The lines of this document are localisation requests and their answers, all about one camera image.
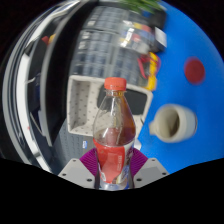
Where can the white dotted storage tray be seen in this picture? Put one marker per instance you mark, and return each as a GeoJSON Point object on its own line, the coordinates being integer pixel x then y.
{"type": "Point", "coordinates": [81, 106]}

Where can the small white box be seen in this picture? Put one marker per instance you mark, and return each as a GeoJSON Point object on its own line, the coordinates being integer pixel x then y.
{"type": "Point", "coordinates": [137, 145]}

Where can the dark box with white label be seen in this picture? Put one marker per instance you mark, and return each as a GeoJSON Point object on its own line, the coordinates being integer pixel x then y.
{"type": "Point", "coordinates": [160, 37]}

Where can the black wall shelf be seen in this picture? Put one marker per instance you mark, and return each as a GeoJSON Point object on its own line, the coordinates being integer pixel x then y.
{"type": "Point", "coordinates": [56, 76]}

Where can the black rectangular speaker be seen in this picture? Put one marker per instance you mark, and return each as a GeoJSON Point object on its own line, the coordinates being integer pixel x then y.
{"type": "Point", "coordinates": [136, 101]}

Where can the dark grey carton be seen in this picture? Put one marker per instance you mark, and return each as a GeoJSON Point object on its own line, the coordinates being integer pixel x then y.
{"type": "Point", "coordinates": [71, 146]}

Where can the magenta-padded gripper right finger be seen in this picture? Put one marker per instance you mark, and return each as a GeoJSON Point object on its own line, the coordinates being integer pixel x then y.
{"type": "Point", "coordinates": [150, 170]}

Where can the flat round red coaster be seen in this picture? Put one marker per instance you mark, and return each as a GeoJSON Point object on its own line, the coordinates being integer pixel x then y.
{"type": "Point", "coordinates": [194, 70]}

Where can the yellow multimeter with red leads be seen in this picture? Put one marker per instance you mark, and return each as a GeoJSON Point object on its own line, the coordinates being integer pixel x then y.
{"type": "Point", "coordinates": [151, 71]}

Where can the clear organiser with coloured parts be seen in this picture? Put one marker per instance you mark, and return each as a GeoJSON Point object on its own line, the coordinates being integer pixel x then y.
{"type": "Point", "coordinates": [140, 33]}

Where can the grey ceramic cup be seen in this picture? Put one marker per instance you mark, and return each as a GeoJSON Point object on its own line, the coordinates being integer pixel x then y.
{"type": "Point", "coordinates": [181, 125]}

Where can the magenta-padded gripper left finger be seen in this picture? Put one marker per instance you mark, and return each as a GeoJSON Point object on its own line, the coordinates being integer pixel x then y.
{"type": "Point", "coordinates": [75, 171]}

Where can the red-capped clear drink bottle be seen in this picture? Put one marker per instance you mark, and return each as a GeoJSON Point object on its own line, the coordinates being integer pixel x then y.
{"type": "Point", "coordinates": [113, 133]}

